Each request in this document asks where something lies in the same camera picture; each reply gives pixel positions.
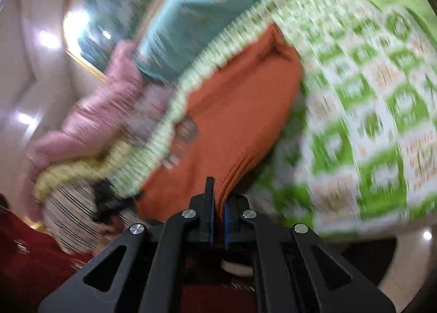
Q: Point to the purple floral ruffled pillow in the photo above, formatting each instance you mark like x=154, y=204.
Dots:
x=147, y=112

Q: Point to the rust orange knit sweater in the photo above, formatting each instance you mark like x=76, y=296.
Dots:
x=229, y=126

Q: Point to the person's left hand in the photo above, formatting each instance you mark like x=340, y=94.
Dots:
x=108, y=232

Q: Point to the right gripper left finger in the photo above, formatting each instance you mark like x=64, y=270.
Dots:
x=139, y=271

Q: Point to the yellow floral pillow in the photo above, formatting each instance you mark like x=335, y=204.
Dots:
x=93, y=168

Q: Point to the pink quilted blanket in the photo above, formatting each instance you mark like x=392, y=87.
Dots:
x=89, y=128

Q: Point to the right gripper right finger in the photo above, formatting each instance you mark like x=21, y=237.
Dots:
x=294, y=269

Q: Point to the teal floral quilt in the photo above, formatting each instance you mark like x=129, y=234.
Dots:
x=179, y=31

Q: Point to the green white patterned bedsheet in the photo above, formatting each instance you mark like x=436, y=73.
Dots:
x=357, y=153

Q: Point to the red garment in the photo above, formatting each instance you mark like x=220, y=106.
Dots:
x=33, y=265

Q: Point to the plaid checked cloth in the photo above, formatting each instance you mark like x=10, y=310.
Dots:
x=67, y=214

